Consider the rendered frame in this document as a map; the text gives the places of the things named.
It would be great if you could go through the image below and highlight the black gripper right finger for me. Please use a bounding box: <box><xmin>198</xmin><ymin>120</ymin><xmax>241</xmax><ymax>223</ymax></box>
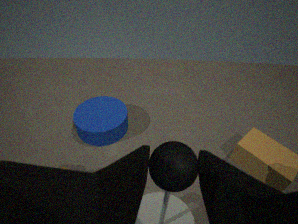
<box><xmin>198</xmin><ymin>150</ymin><xmax>298</xmax><ymax>224</ymax></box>

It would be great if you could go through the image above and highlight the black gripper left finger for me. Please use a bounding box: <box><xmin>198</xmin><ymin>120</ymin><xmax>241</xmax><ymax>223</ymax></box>
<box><xmin>0</xmin><ymin>145</ymin><xmax>150</xmax><ymax>224</ymax></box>

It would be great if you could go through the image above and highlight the blue short cylinder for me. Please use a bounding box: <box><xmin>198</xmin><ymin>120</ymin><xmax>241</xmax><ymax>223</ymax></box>
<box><xmin>73</xmin><ymin>96</ymin><xmax>128</xmax><ymax>147</ymax></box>

